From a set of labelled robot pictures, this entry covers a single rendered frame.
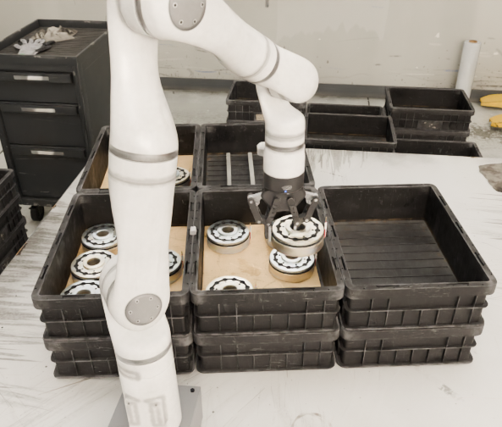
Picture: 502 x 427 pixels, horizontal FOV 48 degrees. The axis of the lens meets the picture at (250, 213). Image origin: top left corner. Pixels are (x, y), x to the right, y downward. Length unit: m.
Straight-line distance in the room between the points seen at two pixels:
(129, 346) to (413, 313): 0.58
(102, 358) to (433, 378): 0.69
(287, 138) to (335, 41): 3.54
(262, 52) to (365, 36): 3.66
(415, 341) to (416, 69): 3.52
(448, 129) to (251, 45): 2.20
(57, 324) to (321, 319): 0.52
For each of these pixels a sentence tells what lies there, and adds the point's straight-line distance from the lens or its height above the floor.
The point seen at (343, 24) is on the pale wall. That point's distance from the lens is 4.46.
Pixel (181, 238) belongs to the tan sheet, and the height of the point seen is 0.83.
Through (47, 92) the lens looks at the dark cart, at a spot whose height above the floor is 0.73.
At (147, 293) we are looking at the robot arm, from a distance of 0.83.
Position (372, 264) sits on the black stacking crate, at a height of 0.83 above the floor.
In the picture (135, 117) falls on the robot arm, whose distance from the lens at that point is 0.74.
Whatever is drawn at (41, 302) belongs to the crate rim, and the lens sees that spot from 1.14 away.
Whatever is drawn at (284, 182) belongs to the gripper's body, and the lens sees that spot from 1.01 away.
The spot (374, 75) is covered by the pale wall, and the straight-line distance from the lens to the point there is 4.58.
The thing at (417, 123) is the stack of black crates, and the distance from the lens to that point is 2.91.
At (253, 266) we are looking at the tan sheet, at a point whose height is 0.83.
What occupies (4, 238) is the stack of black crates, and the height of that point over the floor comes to 0.39.
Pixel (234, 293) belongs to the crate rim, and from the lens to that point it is 1.08.
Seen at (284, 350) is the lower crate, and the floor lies 0.76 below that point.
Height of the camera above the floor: 1.64
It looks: 33 degrees down
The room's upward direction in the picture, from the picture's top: straight up
